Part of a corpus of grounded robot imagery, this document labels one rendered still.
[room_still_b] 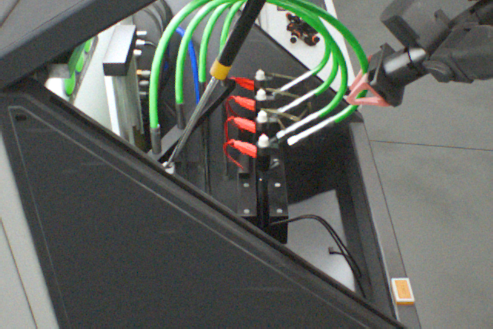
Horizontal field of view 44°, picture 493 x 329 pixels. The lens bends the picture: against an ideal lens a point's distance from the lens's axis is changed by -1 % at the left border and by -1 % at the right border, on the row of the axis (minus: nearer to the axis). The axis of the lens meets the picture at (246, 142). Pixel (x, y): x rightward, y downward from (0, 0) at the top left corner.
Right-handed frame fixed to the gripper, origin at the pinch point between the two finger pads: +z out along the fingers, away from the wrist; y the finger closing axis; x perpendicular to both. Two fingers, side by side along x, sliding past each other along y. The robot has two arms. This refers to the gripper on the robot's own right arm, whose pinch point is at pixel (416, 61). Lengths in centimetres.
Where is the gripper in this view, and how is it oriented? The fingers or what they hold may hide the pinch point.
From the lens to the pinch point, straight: 123.5
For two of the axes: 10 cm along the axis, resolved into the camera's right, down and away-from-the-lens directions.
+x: -2.3, 5.9, -7.7
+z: -6.7, 4.8, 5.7
